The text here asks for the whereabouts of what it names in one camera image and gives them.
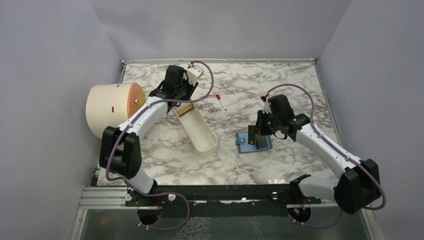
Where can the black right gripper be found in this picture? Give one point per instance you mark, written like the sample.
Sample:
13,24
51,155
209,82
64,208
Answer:
260,130

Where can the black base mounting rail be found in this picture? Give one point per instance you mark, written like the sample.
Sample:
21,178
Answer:
179,201

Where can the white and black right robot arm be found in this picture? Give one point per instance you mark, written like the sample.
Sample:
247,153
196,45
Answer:
357,181

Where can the blue leather card holder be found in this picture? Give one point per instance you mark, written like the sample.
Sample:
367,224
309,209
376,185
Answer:
244,146

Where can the cream cylinder with orange disc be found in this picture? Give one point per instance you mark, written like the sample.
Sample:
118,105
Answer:
112,104

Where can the aluminium frame rail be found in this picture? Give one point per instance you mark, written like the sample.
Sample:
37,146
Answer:
102,213

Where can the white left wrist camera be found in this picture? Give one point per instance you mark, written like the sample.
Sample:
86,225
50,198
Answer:
194,72

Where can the stack of cards in tray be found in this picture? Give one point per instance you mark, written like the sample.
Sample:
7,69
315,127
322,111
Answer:
183,109

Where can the white oblong plastic tray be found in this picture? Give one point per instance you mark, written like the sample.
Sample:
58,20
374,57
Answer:
202,137

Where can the small red white pen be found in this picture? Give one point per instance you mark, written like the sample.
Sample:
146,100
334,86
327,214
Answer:
220,101

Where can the black credit card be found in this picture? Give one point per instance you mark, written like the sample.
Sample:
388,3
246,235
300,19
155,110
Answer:
263,142
252,134

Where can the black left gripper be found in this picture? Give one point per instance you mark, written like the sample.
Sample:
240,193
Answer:
191,87

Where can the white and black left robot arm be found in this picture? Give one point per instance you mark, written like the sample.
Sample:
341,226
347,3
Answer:
120,150

